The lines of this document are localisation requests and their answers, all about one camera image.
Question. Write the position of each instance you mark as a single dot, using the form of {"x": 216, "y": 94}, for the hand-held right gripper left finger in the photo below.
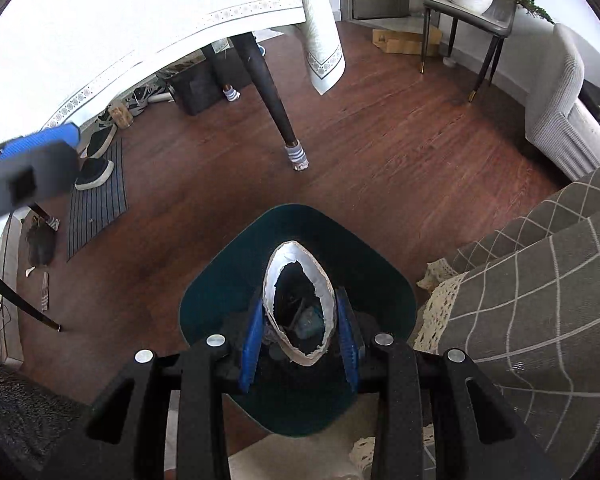
{"x": 252, "y": 350}

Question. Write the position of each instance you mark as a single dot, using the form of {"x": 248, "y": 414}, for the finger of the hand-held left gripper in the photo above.
{"x": 35, "y": 142}

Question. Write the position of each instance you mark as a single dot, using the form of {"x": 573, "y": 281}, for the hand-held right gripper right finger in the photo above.
{"x": 352, "y": 350}

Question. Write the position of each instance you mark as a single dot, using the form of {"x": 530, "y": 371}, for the dark teal trash bin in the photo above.
{"x": 220, "y": 270}

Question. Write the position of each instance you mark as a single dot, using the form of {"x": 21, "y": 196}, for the white paper cup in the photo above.
{"x": 300, "y": 260}

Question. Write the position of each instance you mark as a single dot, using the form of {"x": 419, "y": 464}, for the black shoe white sole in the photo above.
{"x": 95, "y": 172}
{"x": 100, "y": 140}

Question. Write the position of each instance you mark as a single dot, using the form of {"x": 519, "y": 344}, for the dark striped floor mat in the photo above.
{"x": 97, "y": 210}

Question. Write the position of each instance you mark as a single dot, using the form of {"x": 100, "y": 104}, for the dark cloth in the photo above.
{"x": 40, "y": 245}

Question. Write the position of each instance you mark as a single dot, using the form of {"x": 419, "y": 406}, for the table with white patterned tablecloth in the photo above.
{"x": 130, "y": 10}

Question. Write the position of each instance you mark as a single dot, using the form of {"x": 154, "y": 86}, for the black storage box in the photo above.
{"x": 200, "y": 90}

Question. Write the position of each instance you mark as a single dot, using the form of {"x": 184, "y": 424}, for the round table grey checked tablecloth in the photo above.
{"x": 540, "y": 310}

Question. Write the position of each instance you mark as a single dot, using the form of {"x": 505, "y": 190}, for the dark table leg striped sock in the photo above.
{"x": 270, "y": 100}
{"x": 225, "y": 75}

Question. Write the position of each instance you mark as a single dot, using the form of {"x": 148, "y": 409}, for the dark grey carpet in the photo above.
{"x": 25, "y": 420}

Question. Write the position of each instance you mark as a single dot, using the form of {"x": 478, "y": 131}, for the flat cardboard box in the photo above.
{"x": 400, "y": 42}

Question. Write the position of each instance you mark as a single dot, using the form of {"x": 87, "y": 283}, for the grey armchair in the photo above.
{"x": 555, "y": 105}

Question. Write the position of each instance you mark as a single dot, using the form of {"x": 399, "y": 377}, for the grey dining chair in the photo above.
{"x": 480, "y": 22}

